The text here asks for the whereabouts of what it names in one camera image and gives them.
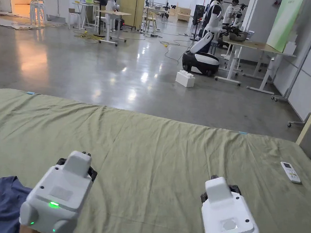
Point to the wooden cabinet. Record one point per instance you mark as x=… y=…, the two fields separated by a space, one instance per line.
x=184 y=14

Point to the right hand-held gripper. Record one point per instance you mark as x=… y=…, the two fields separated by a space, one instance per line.
x=228 y=218

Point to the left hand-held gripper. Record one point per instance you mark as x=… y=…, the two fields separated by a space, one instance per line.
x=56 y=194

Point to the stack of white stools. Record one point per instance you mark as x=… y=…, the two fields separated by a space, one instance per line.
x=38 y=9

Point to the white humanoid robot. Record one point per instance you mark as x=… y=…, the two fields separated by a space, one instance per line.
x=204 y=55

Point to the bed with pale green sheet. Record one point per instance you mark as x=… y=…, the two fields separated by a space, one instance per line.
x=152 y=149

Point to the person's left hand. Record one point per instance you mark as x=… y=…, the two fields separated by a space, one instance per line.
x=35 y=232

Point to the white remote control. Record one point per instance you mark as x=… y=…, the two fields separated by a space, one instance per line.
x=291 y=172

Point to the white block carton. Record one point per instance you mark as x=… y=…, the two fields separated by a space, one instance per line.
x=185 y=79

